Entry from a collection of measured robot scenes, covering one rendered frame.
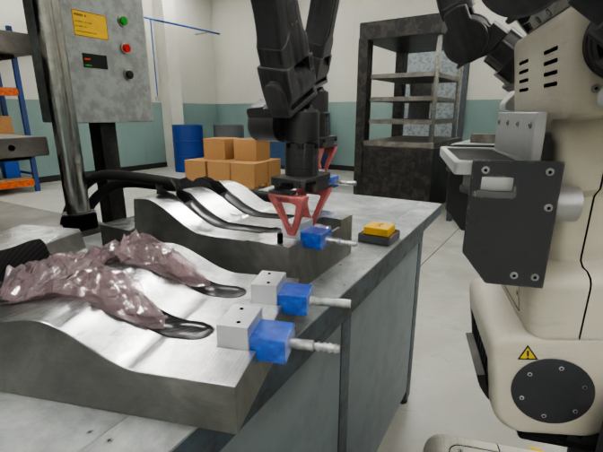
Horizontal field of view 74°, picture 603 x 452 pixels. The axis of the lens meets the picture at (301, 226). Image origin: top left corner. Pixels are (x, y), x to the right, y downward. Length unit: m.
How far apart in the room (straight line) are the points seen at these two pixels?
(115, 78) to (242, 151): 4.38
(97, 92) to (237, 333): 1.12
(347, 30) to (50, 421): 7.88
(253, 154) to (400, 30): 2.42
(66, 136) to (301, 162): 0.75
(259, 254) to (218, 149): 5.30
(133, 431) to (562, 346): 0.54
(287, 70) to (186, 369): 0.41
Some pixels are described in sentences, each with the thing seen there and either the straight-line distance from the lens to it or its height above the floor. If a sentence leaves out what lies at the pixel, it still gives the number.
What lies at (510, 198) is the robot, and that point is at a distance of 0.55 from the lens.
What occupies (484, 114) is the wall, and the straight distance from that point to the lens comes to 7.19.
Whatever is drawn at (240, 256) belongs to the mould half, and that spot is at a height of 0.86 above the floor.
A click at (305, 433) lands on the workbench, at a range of 0.86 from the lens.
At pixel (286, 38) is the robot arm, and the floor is 1.20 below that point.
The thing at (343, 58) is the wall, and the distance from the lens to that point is 8.09.
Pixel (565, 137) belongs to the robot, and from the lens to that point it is 0.61.
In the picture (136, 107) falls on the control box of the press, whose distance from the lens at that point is 1.53.
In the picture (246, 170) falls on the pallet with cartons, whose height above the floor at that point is 0.35.
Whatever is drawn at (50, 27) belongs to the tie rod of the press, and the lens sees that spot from 1.25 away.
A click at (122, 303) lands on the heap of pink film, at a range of 0.51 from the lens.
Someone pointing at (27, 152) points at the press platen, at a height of 1.00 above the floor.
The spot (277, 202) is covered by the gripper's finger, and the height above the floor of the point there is 0.96.
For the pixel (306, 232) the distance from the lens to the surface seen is 0.68.
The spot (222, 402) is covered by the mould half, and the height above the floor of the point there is 0.84.
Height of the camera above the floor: 1.10
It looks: 16 degrees down
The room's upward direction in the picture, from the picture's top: straight up
